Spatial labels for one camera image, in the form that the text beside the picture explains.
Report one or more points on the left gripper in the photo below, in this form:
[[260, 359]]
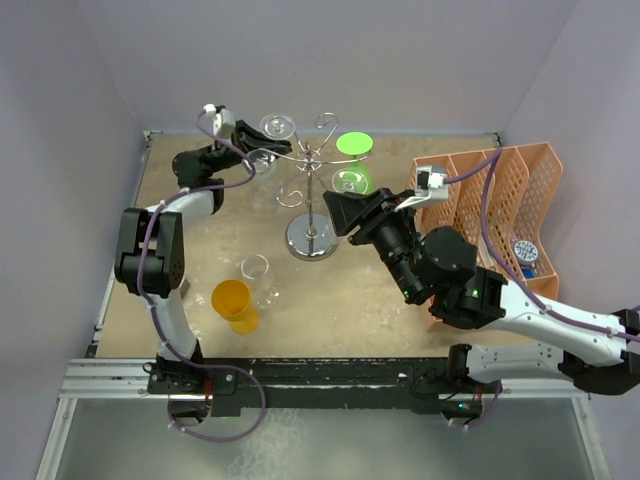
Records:
[[246, 135]]

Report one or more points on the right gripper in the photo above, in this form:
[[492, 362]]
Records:
[[373, 209]]

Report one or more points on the green plastic wine glass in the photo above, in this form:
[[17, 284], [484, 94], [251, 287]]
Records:
[[353, 177]]

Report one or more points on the clear wine glass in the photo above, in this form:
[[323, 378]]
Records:
[[262, 189], [257, 273], [280, 127]]

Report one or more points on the orange plastic wine glass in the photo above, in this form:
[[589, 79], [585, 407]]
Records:
[[231, 299]]

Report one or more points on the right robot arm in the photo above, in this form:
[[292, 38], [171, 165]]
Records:
[[584, 348]]

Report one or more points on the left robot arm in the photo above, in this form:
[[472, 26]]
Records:
[[150, 252]]

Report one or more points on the chrome wine glass rack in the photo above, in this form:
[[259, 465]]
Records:
[[309, 235]]

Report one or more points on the orange plastic file organizer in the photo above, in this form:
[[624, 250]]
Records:
[[523, 186]]

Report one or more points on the blue patterned round item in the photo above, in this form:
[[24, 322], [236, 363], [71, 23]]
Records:
[[526, 252]]

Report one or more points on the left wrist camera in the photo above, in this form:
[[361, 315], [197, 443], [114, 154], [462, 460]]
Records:
[[217, 121]]

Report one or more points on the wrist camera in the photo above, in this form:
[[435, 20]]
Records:
[[430, 188], [217, 121]]

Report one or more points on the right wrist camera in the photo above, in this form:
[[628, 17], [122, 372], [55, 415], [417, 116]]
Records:
[[430, 188]]

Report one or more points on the black base frame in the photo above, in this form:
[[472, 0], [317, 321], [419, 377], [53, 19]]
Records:
[[230, 385]]

